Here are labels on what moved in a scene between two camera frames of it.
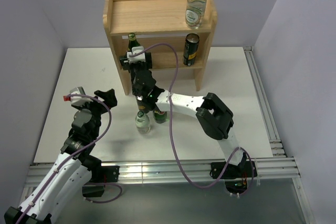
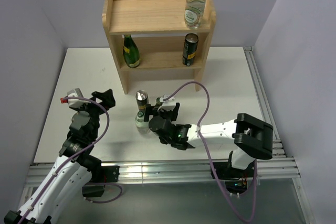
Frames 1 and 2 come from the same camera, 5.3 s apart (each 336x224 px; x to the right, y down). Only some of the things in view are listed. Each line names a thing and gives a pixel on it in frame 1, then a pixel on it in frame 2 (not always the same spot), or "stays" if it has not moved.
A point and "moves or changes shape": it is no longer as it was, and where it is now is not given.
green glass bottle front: x=132 y=41 moves or changes shape
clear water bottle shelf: x=197 y=0 stays
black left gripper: x=108 y=97 stays
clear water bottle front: x=143 y=123 stays
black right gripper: x=126 y=65 -> x=173 y=115
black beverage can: x=191 y=44 stays
